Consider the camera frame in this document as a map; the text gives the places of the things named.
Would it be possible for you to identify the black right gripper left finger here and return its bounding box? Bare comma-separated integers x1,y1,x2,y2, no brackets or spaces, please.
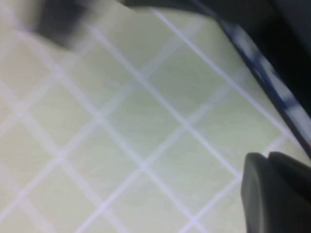
240,151,311,233

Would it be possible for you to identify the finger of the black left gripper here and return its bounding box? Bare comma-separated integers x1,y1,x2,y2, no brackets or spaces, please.
31,0,86,48

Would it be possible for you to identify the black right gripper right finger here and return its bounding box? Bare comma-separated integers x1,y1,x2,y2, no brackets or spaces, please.
268,151,311,202

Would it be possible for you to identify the green white-grid tablecloth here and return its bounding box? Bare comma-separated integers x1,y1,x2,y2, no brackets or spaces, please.
0,0,311,233

